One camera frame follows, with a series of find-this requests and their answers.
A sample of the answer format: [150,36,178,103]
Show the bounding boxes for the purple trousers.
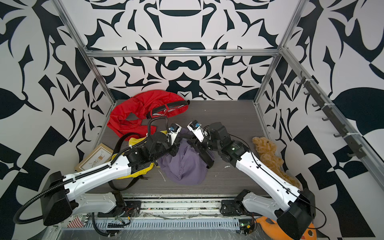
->
[157,139,208,186]

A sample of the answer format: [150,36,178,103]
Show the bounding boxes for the yellow trousers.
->
[111,133,155,180]

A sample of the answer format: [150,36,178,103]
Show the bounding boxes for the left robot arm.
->
[13,132,181,226]

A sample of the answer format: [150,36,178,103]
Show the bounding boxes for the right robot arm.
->
[188,121,316,240]

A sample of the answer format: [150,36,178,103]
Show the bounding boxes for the black belt in red trousers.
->
[146,100,191,120]

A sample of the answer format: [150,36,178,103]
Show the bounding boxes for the red trousers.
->
[107,90,187,138]

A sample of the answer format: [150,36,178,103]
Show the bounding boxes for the brown teddy bear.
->
[252,137,302,190]

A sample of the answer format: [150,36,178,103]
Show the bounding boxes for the framed picture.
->
[75,144,113,172]

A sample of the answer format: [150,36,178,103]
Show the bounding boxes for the orange monster plush toy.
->
[256,216,318,240]

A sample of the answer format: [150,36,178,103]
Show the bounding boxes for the striped printed card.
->
[61,214,90,228]

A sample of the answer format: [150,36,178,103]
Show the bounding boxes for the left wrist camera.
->
[168,123,182,146]

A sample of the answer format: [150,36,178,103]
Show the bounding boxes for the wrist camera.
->
[187,120,207,143]
[168,123,182,146]

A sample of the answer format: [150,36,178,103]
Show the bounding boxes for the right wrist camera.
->
[187,120,207,143]

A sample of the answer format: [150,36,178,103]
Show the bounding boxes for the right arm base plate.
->
[220,200,262,217]

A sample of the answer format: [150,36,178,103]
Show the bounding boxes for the white cable duct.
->
[96,219,241,231]

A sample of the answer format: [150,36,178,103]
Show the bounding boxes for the black coat hook rail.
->
[299,77,367,159]

